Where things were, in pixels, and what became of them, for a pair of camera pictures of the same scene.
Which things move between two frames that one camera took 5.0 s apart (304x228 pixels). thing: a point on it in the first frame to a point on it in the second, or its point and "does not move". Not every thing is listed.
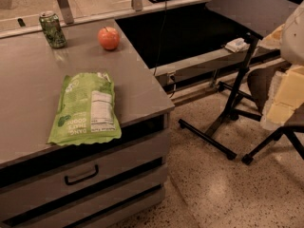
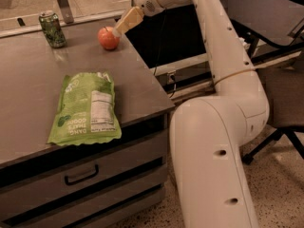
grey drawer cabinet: x=104 y=183 does not move
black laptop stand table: x=256 y=13 does not move
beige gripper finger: x=286 y=93 to x=145 y=4
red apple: x=108 y=37 does not move
